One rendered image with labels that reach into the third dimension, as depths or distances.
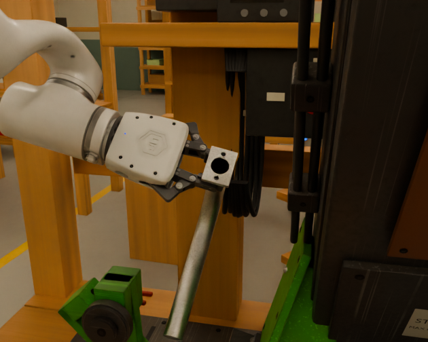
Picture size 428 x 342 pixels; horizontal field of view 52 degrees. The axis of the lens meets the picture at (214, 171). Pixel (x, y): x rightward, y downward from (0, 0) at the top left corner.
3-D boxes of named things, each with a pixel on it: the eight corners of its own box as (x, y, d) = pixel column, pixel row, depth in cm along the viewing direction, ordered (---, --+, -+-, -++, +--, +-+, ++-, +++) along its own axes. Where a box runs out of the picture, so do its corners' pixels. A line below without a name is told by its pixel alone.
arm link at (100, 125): (77, 148, 59) (98, 155, 59) (102, 95, 63) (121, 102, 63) (86, 172, 67) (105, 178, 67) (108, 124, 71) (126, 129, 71)
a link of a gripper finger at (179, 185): (174, 185, 62) (219, 199, 62) (181, 165, 63) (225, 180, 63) (173, 193, 65) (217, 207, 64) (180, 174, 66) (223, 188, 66)
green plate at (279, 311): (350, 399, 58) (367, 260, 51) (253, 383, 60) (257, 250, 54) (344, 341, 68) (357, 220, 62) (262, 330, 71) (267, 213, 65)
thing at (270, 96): (344, 141, 74) (353, 49, 69) (244, 136, 78) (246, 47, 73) (340, 125, 86) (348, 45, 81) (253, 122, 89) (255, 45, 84)
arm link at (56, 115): (109, 119, 71) (87, 169, 67) (31, 96, 71) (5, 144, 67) (104, 90, 63) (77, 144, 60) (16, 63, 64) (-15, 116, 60)
